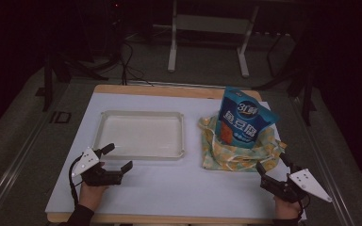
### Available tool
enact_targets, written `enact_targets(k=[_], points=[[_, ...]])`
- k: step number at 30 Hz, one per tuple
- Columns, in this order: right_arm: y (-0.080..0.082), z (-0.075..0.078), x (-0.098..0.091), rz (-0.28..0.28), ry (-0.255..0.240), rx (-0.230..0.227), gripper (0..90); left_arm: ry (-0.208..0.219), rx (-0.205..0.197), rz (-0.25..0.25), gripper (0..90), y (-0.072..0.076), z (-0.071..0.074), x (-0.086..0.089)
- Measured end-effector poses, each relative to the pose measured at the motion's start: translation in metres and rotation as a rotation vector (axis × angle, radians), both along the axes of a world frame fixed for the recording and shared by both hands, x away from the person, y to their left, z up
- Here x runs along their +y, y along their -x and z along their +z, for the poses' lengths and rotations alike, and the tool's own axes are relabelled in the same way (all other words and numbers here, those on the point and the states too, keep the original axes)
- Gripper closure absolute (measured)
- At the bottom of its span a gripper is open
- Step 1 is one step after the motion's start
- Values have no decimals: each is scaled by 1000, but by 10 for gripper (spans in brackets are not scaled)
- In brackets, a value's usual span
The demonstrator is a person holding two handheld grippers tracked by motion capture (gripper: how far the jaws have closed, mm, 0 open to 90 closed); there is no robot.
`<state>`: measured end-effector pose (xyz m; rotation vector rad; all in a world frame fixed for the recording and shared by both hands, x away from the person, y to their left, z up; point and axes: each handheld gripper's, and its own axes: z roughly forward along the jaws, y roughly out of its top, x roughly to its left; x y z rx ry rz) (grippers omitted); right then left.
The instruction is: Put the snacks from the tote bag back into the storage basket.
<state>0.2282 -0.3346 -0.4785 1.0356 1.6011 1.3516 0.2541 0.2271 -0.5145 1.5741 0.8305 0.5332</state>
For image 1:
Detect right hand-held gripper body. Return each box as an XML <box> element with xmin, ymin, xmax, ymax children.
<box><xmin>259</xmin><ymin>168</ymin><xmax>333</xmax><ymax>204</ymax></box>

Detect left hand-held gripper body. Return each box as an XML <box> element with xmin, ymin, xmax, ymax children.
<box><xmin>71</xmin><ymin>146</ymin><xmax>123</xmax><ymax>187</ymax></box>

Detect yellow green patterned cloth bag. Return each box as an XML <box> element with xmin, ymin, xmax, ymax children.
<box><xmin>197</xmin><ymin>114</ymin><xmax>288</xmax><ymax>173</ymax></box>

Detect white plastic tray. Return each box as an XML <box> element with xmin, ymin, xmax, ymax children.
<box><xmin>92</xmin><ymin>109</ymin><xmax>186</xmax><ymax>162</ymax></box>

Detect blue snack bag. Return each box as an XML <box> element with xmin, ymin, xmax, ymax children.
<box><xmin>215</xmin><ymin>86</ymin><xmax>281</xmax><ymax>150</ymax></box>

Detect person's left hand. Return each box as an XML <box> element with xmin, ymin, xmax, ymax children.
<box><xmin>78</xmin><ymin>161</ymin><xmax>109</xmax><ymax>212</ymax></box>

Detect person's right hand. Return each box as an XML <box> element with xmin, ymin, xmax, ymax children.
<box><xmin>272</xmin><ymin>193</ymin><xmax>304</xmax><ymax>220</ymax></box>

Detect white table mat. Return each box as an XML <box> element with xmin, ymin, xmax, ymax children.
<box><xmin>44</xmin><ymin>91</ymin><xmax>307</xmax><ymax>220</ymax></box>

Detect black metal stand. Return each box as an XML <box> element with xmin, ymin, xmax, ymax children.
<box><xmin>35</xmin><ymin>46</ymin><xmax>109</xmax><ymax>113</ymax></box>
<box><xmin>253</xmin><ymin>31</ymin><xmax>318</xmax><ymax>127</ymax></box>

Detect white metal stand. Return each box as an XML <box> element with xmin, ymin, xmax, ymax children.
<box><xmin>167</xmin><ymin>0</ymin><xmax>260</xmax><ymax>79</ymax></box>

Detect black cable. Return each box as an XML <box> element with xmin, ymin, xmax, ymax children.
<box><xmin>68</xmin><ymin>155</ymin><xmax>86</xmax><ymax>206</ymax></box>

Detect black floor cables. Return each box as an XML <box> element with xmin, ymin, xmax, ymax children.
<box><xmin>107</xmin><ymin>31</ymin><xmax>155</xmax><ymax>88</ymax></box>

